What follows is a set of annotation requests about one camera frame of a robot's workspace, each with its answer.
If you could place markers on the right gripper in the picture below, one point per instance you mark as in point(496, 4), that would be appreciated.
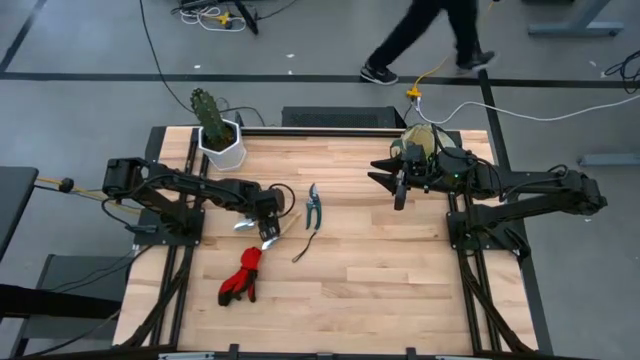
point(417, 175)

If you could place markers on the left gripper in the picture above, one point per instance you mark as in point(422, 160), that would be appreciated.
point(267, 227)

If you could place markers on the red black gardening glove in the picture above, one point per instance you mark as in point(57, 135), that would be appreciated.
point(245, 277)

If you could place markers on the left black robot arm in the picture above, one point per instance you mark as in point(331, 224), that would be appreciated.
point(200, 186)

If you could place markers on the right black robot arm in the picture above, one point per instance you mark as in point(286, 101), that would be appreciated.
point(540, 186)

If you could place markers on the beige green gardening bag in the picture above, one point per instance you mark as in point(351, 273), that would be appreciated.
point(442, 136)

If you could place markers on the black ventilated computer case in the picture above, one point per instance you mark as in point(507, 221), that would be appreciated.
point(345, 117)

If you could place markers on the white plant pot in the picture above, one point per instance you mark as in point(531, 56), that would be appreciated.
point(225, 159)

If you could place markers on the black table clamp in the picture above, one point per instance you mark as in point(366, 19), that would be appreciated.
point(411, 353)
point(233, 351)

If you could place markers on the person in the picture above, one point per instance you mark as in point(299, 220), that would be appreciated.
point(415, 25)

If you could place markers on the black low bench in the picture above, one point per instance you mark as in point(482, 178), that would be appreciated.
point(75, 270)

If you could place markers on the black round connector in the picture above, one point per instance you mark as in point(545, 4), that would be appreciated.
point(66, 185)

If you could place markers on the black tripod leg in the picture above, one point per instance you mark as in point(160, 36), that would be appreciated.
point(247, 17)

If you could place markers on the grey desk foot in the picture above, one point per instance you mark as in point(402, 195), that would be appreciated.
point(575, 29)
point(610, 160)

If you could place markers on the black side table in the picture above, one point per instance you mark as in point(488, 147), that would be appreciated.
point(15, 200)

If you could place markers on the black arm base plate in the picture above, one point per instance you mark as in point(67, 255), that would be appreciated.
point(457, 235)
point(192, 235)

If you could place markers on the silver aluminium bracket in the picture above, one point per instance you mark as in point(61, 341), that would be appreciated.
point(185, 356)
point(460, 358)

